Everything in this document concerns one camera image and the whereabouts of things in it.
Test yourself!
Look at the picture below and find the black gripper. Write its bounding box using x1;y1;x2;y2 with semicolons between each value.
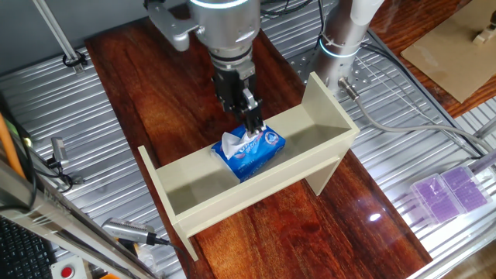
212;69;267;137

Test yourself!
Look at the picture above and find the blue tissue pack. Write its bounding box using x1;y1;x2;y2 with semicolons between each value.
210;123;287;183

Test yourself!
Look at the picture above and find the beige shelf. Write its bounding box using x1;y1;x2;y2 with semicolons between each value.
137;71;360;263

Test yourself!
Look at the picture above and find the dark red wooden board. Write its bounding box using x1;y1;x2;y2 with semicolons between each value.
84;7;434;279

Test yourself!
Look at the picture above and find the silver robot mounting plate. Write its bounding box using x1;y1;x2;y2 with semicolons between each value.
288;44;375;104

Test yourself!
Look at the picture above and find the clear box with purple contents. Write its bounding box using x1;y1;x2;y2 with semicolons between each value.
440;165;493;213
410;173;464;226

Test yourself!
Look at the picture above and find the brown cardboard sheet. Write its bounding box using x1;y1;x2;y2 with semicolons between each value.
401;0;496;104

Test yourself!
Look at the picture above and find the grey box with red button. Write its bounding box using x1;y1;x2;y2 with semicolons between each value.
50;254;88;279

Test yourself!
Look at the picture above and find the grey metal tube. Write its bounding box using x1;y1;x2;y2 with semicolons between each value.
473;115;496;141

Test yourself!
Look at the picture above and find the pale wooden block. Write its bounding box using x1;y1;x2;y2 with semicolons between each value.
472;11;496;46

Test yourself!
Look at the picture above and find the black keyboard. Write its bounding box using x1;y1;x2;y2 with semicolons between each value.
0;215;57;279

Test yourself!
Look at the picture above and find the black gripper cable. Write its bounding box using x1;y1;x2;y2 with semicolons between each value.
260;0;315;17

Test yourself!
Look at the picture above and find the thick grey robot cable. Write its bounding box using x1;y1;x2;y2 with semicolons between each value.
337;76;496;154

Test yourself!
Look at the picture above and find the black silver camera cable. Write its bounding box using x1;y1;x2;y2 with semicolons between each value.
153;235;193;279

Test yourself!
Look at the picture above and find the silver ribbed camera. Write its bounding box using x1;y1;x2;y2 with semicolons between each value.
101;217;158;246

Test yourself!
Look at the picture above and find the black post clamp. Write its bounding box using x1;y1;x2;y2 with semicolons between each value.
61;50;88;69

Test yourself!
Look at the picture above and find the small grey camera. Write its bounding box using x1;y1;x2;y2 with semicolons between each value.
50;137;70;164

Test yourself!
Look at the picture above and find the thin black camera cable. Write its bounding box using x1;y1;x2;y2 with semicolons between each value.
46;158;84;191

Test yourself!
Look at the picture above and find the aluminium camera post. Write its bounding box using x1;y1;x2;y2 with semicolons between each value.
33;0;85;75

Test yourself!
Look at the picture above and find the aluminium frame bar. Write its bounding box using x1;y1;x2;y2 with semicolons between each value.
0;153;160;279

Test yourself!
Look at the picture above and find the black hanging cable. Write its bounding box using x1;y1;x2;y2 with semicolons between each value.
0;96;38;213

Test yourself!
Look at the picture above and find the orange hose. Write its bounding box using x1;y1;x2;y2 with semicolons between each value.
0;112;26;180

